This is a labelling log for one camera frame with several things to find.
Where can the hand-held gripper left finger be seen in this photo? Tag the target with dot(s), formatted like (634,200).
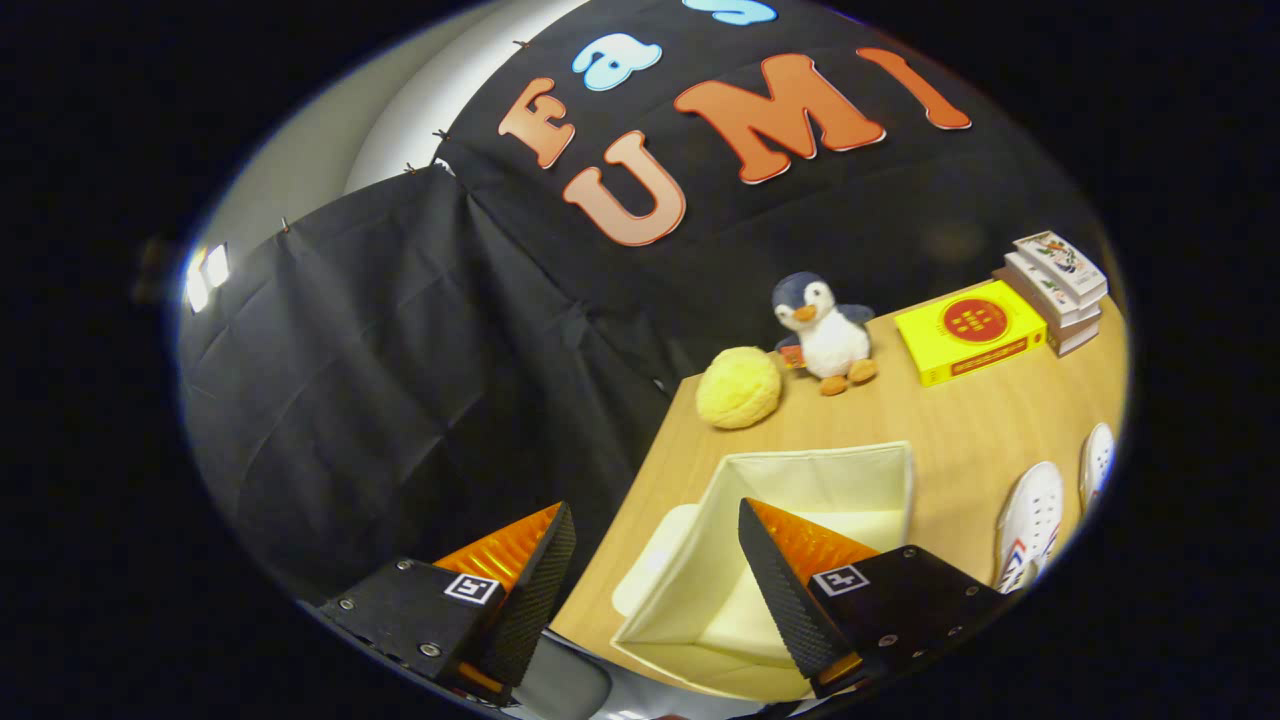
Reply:
(535,600)

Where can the row of small backdrop clips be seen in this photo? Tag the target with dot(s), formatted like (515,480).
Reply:
(440,133)

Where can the yellow book red circle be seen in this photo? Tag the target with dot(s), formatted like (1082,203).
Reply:
(970,330)

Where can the ceiling light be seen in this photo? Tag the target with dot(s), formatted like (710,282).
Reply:
(207,275)

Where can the black backdrop cloth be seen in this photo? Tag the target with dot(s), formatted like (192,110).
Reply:
(400,380)

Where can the white illustrated book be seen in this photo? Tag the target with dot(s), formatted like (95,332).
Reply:
(1062,260)

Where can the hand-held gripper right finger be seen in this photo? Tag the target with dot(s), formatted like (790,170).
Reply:
(785,600)

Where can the yellow plush ball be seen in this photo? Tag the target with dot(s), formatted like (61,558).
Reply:
(738,388)

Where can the brown cover book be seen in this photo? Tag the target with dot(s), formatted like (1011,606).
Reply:
(1070,338)

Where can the cream fabric storage box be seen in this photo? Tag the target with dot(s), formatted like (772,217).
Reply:
(700,590)

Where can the penguin plush toy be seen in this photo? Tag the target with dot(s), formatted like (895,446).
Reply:
(830,335)

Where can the white canvas shoe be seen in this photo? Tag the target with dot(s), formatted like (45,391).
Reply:
(1030,520)
(1097,465)

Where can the white book green print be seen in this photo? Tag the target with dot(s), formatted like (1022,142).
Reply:
(1045,290)

